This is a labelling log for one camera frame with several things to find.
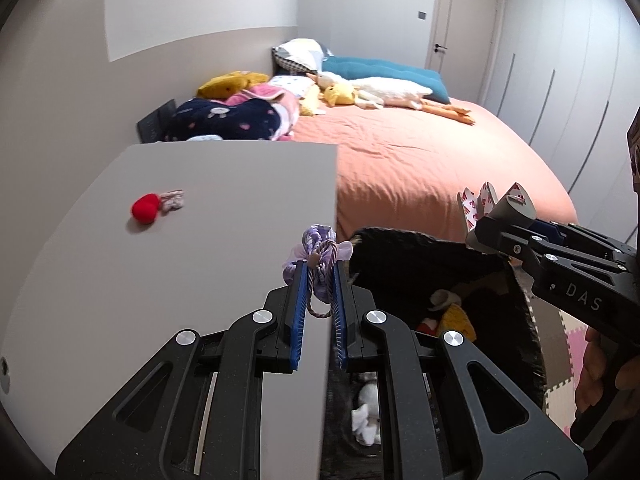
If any white wardrobe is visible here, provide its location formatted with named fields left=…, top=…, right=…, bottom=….
left=482, top=0, right=640, bottom=221

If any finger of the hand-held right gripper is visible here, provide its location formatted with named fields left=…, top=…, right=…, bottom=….
left=492, top=194, right=638, bottom=267
left=464, top=212, right=571, bottom=281

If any yellow plush toy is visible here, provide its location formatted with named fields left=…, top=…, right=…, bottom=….
left=428, top=289, right=477, bottom=342

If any mustard yellow pillow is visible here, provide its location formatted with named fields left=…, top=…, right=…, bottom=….
left=196, top=71, right=271, bottom=100

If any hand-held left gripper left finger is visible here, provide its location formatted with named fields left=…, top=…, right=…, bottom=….
left=55, top=260, right=307, bottom=480

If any teal long pillow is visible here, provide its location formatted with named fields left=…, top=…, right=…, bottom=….
left=322, top=56, right=451, bottom=105

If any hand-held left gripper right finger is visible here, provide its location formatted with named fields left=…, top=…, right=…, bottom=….
left=331, top=260, right=586, bottom=480

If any beige door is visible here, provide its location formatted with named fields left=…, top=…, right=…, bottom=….
left=429, top=0, right=503, bottom=103

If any checkered white pillow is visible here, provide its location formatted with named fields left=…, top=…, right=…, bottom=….
left=272, top=38, right=333, bottom=75

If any white printed pillow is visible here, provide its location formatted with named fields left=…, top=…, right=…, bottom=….
left=270, top=75, right=316, bottom=100

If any person's right hand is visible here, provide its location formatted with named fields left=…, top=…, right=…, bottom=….
left=575, top=326, right=640, bottom=411

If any bed with orange sheet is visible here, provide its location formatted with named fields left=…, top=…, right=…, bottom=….
left=292, top=97, right=578, bottom=246

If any white goose plush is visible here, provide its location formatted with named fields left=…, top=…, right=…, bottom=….
left=306, top=71, right=476, bottom=126

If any yellow duck plush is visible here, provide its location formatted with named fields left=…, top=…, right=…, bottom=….
left=320, top=82, right=358, bottom=108

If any white plush toy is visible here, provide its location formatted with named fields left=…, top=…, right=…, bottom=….
left=350, top=382, right=383, bottom=447

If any red plush heart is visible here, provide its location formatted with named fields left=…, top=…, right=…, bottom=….
left=131, top=192, right=162, bottom=222

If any black bedside panel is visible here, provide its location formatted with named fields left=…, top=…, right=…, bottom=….
left=137, top=99, right=178, bottom=143

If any pink cloth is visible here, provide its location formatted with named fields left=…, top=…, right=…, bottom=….
left=225, top=84, right=301, bottom=141

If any foam puzzle floor mat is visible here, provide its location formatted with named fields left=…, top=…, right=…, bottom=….
left=522, top=280, right=601, bottom=441

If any yellow banana plush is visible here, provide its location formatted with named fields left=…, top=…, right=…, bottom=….
left=299, top=85, right=323, bottom=117

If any purple hair scrunchie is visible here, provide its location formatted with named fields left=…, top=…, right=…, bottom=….
left=282, top=225, right=353, bottom=321

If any black storage bag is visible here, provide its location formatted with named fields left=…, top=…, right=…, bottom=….
left=322, top=227, right=547, bottom=480

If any navy patterned cushion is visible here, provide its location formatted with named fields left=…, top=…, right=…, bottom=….
left=162, top=97, right=283, bottom=142

